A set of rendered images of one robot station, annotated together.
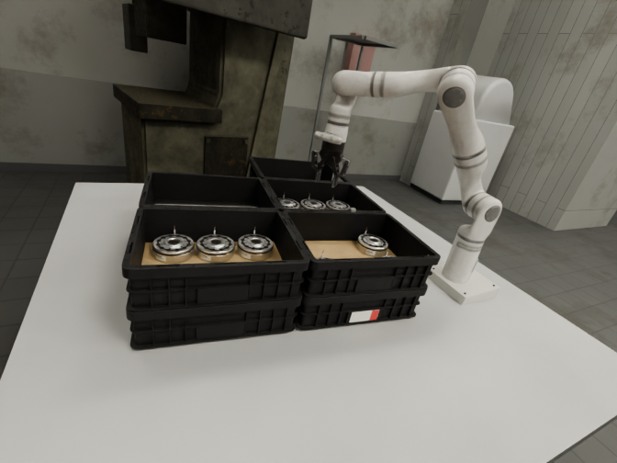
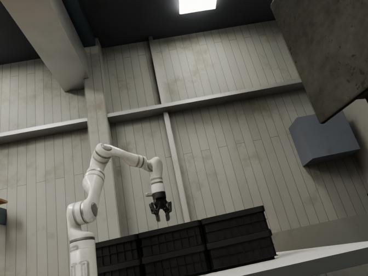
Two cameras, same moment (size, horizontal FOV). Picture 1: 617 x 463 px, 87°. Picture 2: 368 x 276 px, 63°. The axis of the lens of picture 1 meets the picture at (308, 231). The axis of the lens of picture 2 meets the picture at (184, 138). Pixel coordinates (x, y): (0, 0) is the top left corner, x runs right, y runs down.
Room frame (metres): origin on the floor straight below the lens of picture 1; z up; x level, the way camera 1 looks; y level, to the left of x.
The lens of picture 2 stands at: (1.99, -1.42, 0.76)
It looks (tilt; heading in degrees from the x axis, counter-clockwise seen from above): 22 degrees up; 116
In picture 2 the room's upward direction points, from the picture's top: 12 degrees counter-clockwise
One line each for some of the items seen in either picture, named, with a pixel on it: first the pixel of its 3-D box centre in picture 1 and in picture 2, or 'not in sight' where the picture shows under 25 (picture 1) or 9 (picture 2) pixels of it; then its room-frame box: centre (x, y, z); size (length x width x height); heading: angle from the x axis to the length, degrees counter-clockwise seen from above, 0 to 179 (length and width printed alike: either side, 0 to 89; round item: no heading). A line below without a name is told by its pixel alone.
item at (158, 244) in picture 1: (173, 243); not in sight; (0.73, 0.35, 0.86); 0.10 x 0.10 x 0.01
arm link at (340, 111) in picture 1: (343, 97); (155, 170); (1.10, -0.03, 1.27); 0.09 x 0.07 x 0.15; 159
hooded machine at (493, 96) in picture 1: (464, 141); not in sight; (4.80, -1.90, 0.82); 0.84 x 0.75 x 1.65; 120
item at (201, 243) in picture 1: (216, 243); not in sight; (0.77, 0.25, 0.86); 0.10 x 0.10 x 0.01
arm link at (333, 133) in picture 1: (334, 130); (155, 188); (1.08, -0.02, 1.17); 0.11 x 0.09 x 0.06; 158
